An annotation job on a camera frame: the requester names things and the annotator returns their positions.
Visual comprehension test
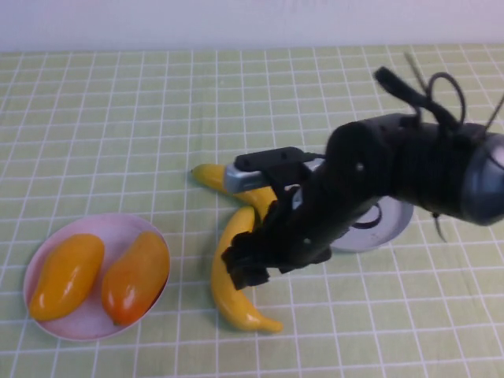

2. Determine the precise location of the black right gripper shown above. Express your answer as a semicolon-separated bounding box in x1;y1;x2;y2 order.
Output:
220;172;379;291

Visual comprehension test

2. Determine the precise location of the long yellow banana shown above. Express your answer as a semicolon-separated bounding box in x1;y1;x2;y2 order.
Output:
210;205;284;334

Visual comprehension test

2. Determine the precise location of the short curved yellow banana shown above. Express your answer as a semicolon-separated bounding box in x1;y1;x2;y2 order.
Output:
191;163;281;237

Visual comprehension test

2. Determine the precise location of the orange tinged mango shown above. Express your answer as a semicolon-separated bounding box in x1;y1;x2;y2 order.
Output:
101;231;171;327

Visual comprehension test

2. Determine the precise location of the plain yellow mango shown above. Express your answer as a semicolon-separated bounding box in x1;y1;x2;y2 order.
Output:
28;233;106;322

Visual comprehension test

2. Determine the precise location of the pink round plate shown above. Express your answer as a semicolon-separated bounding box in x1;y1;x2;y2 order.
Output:
22;212;172;342

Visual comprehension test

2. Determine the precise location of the green checked tablecloth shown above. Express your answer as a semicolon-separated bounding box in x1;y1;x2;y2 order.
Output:
0;43;504;378

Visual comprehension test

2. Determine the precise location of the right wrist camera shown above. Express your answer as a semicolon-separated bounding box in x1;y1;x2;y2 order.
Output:
223;146;328;195

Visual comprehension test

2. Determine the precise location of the black right camera cable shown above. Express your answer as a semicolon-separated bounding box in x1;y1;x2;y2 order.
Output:
305;151;384;232

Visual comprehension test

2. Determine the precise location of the black cable tie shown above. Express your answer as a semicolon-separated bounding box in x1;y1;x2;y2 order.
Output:
486;93;504;131
404;52;430;95
430;211;449;243

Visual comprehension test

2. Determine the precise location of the black looped wrist cable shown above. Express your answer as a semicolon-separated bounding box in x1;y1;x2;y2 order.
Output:
372;65;468;129

